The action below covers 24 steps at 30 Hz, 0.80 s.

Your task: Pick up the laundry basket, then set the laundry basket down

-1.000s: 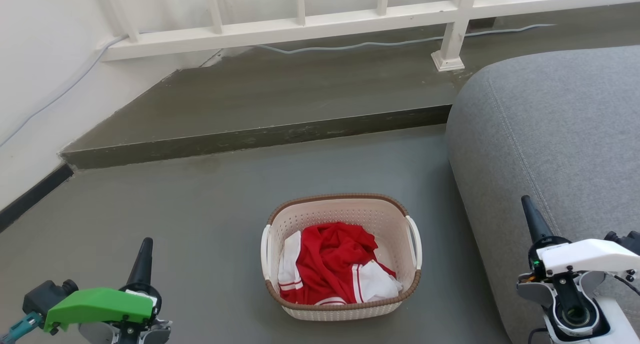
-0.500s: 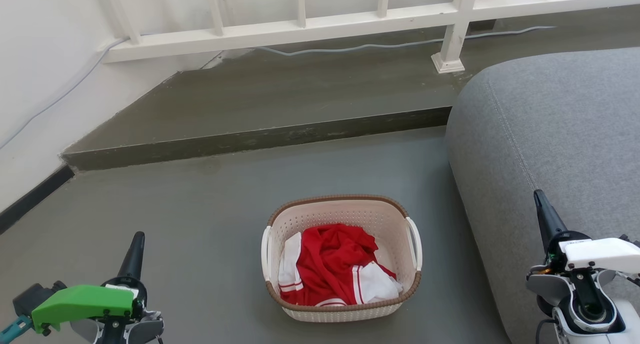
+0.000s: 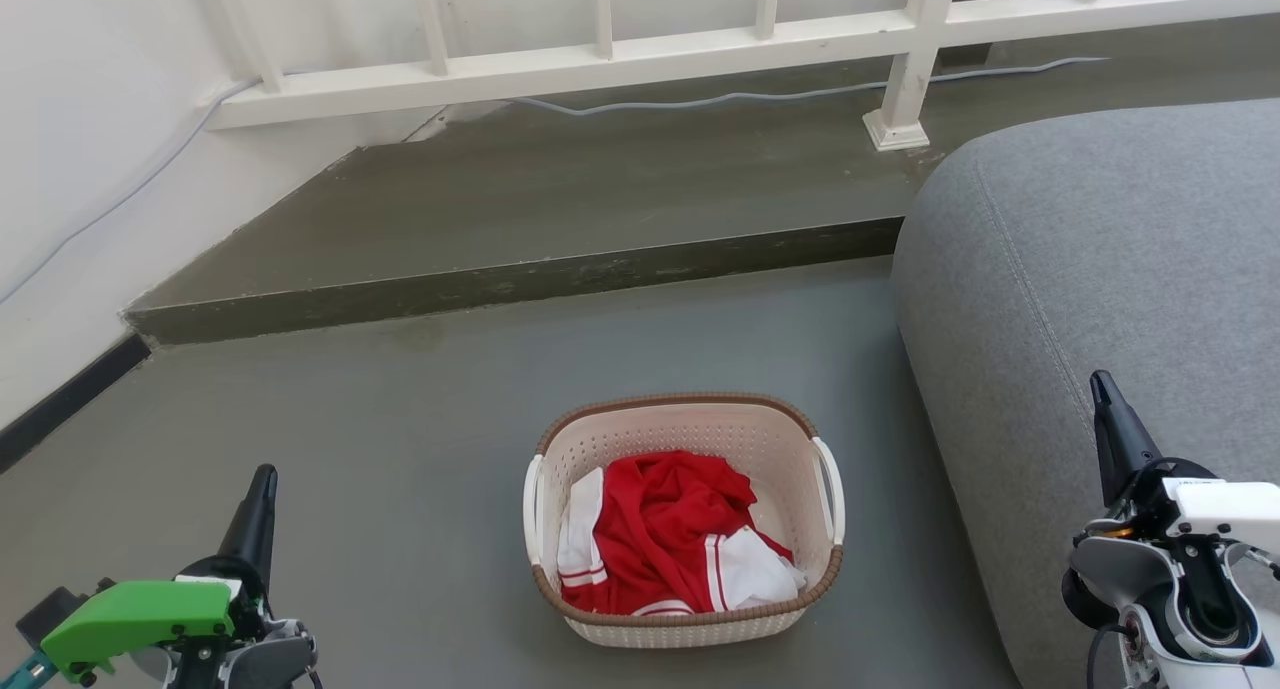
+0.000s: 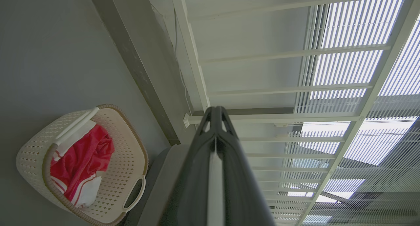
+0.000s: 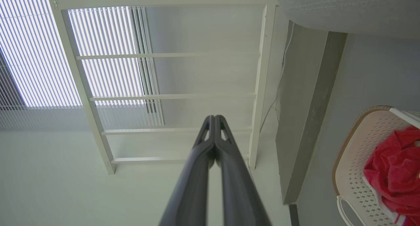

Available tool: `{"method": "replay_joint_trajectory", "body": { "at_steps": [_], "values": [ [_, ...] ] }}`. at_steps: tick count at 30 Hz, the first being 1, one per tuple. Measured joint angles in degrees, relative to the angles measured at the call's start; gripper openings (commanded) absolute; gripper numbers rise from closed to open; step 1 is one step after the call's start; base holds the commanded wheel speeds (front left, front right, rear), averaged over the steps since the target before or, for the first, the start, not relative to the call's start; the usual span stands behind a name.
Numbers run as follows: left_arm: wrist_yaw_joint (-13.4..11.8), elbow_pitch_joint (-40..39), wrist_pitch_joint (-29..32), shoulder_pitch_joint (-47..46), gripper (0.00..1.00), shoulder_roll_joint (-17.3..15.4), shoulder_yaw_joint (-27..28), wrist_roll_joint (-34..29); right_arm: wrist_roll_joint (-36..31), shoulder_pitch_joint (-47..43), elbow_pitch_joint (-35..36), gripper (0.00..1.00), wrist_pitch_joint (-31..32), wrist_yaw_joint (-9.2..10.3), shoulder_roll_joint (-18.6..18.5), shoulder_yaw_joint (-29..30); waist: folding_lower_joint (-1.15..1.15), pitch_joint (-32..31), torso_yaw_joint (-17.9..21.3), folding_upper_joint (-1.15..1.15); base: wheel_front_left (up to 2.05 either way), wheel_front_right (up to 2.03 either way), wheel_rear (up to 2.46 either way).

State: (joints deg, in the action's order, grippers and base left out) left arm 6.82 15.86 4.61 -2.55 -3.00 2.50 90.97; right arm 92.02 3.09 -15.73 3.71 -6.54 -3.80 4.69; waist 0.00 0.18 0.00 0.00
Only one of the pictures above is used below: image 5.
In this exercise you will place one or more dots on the white window blinds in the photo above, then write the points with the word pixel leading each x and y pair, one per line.
pixel 32 55

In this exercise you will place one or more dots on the black baseboard strip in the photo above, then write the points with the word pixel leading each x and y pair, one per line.
pixel 294 216

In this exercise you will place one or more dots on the beige perforated plastic laundry basket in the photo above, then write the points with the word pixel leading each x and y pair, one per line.
pixel 357 160

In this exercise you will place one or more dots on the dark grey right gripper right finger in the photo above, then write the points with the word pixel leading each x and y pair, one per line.
pixel 239 193

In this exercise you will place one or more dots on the red and white garment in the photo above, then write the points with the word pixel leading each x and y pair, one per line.
pixel 393 167

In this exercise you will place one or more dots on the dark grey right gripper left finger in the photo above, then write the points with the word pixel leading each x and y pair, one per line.
pixel 192 186

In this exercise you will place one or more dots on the grey fabric sofa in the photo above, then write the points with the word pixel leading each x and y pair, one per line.
pixel 344 9

